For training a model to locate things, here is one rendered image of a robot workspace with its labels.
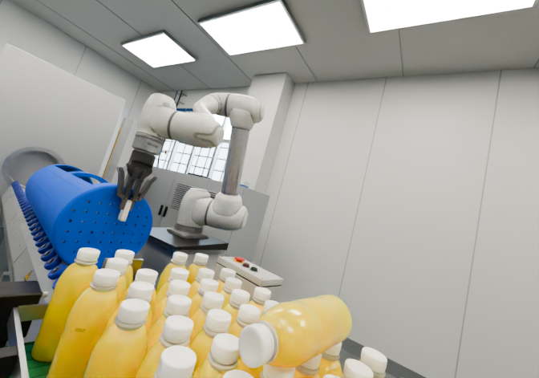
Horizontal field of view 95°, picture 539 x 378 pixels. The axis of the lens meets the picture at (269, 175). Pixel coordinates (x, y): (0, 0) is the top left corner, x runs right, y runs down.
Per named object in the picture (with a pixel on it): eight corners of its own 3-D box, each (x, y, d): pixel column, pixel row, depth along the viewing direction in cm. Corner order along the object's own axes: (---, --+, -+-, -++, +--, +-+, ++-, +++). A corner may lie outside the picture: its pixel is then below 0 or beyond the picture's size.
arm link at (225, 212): (212, 221, 154) (247, 229, 151) (202, 229, 138) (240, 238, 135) (233, 95, 144) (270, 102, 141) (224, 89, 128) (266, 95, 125)
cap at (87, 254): (97, 258, 55) (100, 249, 55) (97, 263, 52) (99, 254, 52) (76, 255, 53) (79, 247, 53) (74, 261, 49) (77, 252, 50)
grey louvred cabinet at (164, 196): (131, 258, 385) (161, 170, 405) (235, 325, 268) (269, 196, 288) (94, 260, 341) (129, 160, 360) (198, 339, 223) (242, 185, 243)
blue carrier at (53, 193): (83, 217, 148) (96, 170, 151) (141, 269, 90) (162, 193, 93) (17, 211, 127) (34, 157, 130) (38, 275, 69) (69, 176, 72)
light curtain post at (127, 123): (54, 334, 182) (131, 120, 205) (54, 338, 178) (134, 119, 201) (42, 335, 178) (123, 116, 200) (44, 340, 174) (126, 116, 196)
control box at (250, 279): (232, 285, 87) (240, 256, 88) (274, 312, 73) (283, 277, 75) (208, 286, 79) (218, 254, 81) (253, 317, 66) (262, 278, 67)
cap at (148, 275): (139, 286, 46) (142, 276, 47) (130, 278, 49) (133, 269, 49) (158, 285, 49) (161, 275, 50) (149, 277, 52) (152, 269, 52)
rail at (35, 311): (188, 300, 78) (191, 290, 78) (189, 301, 77) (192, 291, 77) (12, 320, 48) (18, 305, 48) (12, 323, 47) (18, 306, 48)
